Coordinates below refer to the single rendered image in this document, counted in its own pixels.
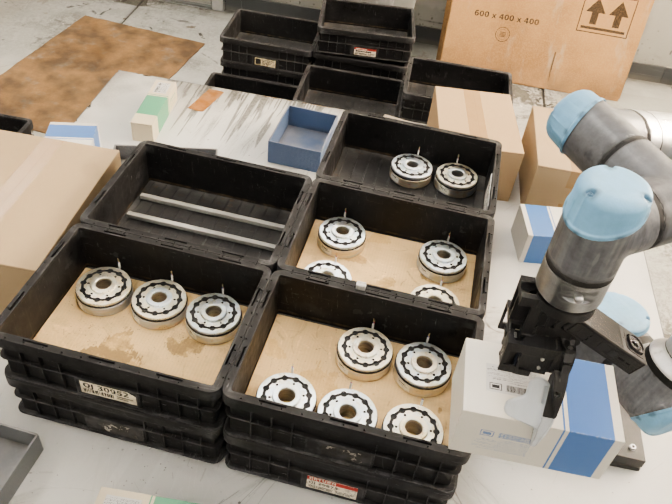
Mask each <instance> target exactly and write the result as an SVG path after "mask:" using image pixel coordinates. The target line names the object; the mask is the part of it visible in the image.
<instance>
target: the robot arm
mask: <svg viewBox="0 0 672 504"><path fill-rule="evenodd" d="M546 131H547V134H548V136H549V138H550V139H551V140H552V141H553V142H554V143H555V145H556V146H557V147H558V148H559V151H560V153H561V154H565V155H566V156H567V157H568V158H569V159H570V160H571V161H572V162H573V163H574V164H575V165H576V166H577V167H578V168H579V169H580V170H581V171H582V172H583V173H581V174H580V176H579V177H578V179H577V181H576V183H575V185H574V187H573V189H572V191H571V192H570V194H569V195H568V196H567V198H566V200H565V202H564V205H563V209H562V214H561V216H560V219H559V221H558V224H557V226H556V229H555V231H554V234H553V236H552V239H551V241H550V244H549V246H548V249H547V251H546V253H545V256H544V258H543V260H542V263H541V265H540V268H539V270H538V273H537V275H536V277H530V276H525V275H521V277H520V279H519V282H518V284H517V287H516V290H515V292H514V295H513V297H512V300H509V299H508V300H507V303H506V305H505V308H504V311H503V313H502V316H501V319H500V321H499V324H498V327H497V328H498V329H503V330H504V334H503V335H504V336H505V340H504V342H503V345H502V347H501V350H500V351H499V365H498V370H502V371H507V372H512V373H513V374H518V375H523V376H528V377H529V375H530V372H533V373H538V374H543V375H545V372H547V373H552V374H550V376H549V379H548V381H547V380H546V379H545V378H543V377H535V378H533V379H531V380H530V382H529V384H528V387H527V390H526V393H525V394H524V395H522V396H518V397H515V398H511V399H508V400H507V401H506V403H505V405H504V411H505V413H506V414H507V415H508V416H510V417H512V418H514V419H516V420H518V421H520V422H522V423H524V424H527V425H529V426H531V427H533V432H532V436H531V440H530V446H533V447H535V446H536V445H537V444H538V443H539V442H540V441H541V440H542V439H543V438H544V437H545V436H546V434H547V433H548V431H549V430H550V428H551V426H552V424H553V422H554V420H555V418H556V417H557V414H558V412H559V409H560V407H561V404H562V402H563V399H564V396H565V392H566V388H567V384H568V378H569V374H570V372H571V370H572V367H573V364H574V361H575V359H579V360H585V361H590V362H595V363H600V364H605V365H610V366H613V368H614V375H615V381H616V387H617V394H618V400H619V403H620V404H621V406H622V407H623V408H624V409H625V411H626V412H627V413H628V415H629V416H630V419H631V420H633V421H634V422H635V423H636V424H637V425H638V427H639V428H640V429H641V430H642V431H643V432H644V433H645V434H647V435H649V436H658V435H662V434H665V433H668V432H670V431H672V335H671V336H670V337H669V338H657V339H653V338H652V337H651V336H650V335H649V334H648V333H647V332H648V330H649V329H650V316H649V314H648V312H647V311H646V309H645V308H644V307H643V306H642V305H641V304H639V303H638V302H637V301H635V300H634V299H632V298H630V297H628V296H626V295H623V294H618V293H616V292H607V291H608V289H609V287H610V285H611V283H612V281H613V280H614V278H615V276H616V274H617V272H618V270H619V268H620V267H621V265H622V263H623V261H624V259H625V258H626V257H627V256H629V255H632V254H636V253H640V252H643V251H646V250H649V249H653V248H656V247H660V246H663V245H666V244H670V243H672V113H668V112H657V111H646V110H635V109H621V108H614V107H612V106H610V105H608V104H607V103H606V100H605V99H604V98H602V97H601V98H600V97H599V96H598V95H596V94H595V93H594V92H592V91H590V90H578V91H575V92H573V93H571V94H569V95H567V96H566V97H564V98H563V99H562V100H561V101H560V102H559V103H558V104H557V105H556V106H555V107H554V109H553V111H552V112H551V113H550V115H549V117H548V120H547V124H546ZM506 312H507V322H503V320H504V318H505V315H506Z"/></svg>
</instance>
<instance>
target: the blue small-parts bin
mask: <svg viewBox="0 0 672 504"><path fill-rule="evenodd" d="M337 121H338V115H335V114H330V113H325V112H321V111H316V110H311V109H306V108H302V107H297V106H292V105H288V107H287V109H286V110H285V112H284V114H283V116H282V117H281V119H280V121H279V123H278V124H277V126H276V128H275V130H274V131H273V133H272V135H271V137H270V138H269V140H268V159H267V161H268V162H271V163H275V164H280V165H284V166H288V167H293V168H297V169H302V170H306V171H311V172H315V173H316V172H317V169H318V167H319V165H320V163H321V160H322V158H323V156H324V153H325V151H326V149H327V147H328V144H329V142H330V140H331V137H332V135H333V133H334V131H335V128H336V126H337Z"/></svg>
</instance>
